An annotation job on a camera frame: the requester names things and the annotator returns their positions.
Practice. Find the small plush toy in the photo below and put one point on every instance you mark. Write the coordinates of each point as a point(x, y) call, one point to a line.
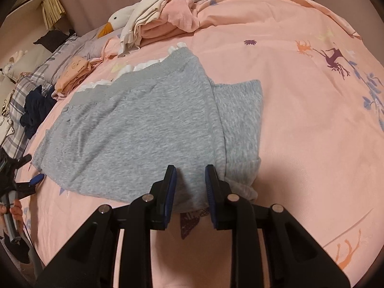
point(13, 60)

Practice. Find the yellow pleated curtain fabric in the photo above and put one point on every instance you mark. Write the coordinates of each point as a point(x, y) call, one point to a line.
point(52, 12)

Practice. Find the plaid blue pillow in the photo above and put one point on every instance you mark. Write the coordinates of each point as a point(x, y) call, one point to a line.
point(16, 143)

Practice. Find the pink folded garment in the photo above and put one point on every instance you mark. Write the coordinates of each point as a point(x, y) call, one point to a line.
point(178, 16)

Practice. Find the left hand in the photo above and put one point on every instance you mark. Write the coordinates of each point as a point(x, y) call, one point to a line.
point(17, 213)

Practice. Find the black garment on pillow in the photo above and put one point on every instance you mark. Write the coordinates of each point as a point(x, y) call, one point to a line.
point(53, 39)

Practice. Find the navy crumpled garment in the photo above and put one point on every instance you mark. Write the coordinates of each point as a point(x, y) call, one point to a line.
point(36, 108)

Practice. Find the beige pillow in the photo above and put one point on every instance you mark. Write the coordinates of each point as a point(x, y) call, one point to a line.
point(36, 56)

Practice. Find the orange folded garment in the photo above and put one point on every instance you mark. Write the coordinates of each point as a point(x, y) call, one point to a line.
point(72, 76)

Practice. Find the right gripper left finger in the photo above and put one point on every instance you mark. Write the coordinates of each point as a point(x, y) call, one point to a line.
point(88, 258)

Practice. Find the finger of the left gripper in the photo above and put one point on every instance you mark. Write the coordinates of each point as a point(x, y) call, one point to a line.
point(25, 189)
point(21, 160)

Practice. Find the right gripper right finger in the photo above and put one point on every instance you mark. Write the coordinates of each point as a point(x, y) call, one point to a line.
point(269, 246)

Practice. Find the cream folded garment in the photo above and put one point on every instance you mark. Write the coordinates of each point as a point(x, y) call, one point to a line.
point(144, 12)

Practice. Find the grey New York sweatshirt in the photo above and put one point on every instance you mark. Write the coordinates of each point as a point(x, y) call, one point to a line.
point(113, 141)

